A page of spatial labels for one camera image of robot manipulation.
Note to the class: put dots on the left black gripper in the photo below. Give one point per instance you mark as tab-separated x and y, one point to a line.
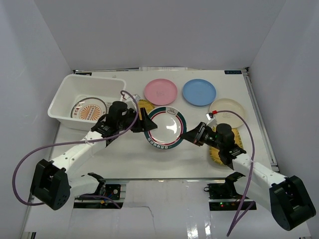
139	121

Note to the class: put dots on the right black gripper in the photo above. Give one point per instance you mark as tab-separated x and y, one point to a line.
196	135

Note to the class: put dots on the round bamboo woven tray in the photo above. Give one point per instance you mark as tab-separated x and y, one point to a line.
145	104

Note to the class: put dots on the rectangular bamboo woven tray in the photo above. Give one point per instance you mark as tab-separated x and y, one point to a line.
213	152

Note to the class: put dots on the green rimmed white plate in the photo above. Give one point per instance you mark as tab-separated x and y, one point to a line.
171	125

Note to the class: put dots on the pink plastic plate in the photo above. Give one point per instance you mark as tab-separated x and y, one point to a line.
161	92

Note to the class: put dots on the cream plastic plate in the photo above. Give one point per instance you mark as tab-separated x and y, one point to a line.
226	117

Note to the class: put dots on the blue plastic plate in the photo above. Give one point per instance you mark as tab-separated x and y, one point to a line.
199	92

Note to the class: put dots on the orange sunburst patterned plate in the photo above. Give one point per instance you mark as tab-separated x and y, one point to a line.
90	108

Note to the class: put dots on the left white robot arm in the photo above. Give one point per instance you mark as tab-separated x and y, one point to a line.
53	181

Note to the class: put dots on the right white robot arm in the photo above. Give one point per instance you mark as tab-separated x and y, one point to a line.
285	197

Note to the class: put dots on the white plastic bin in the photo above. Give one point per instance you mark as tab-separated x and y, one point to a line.
77	87

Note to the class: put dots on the blue label sticker right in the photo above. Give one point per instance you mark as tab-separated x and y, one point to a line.
233	72

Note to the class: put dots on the dark label sticker left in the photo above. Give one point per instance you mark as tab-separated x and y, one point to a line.
83	73

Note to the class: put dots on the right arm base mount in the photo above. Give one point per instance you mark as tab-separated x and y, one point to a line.
223	196

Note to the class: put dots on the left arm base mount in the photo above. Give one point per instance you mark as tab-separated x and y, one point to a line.
115	192

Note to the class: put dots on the aluminium rail right edge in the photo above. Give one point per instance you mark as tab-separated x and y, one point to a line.
260	121

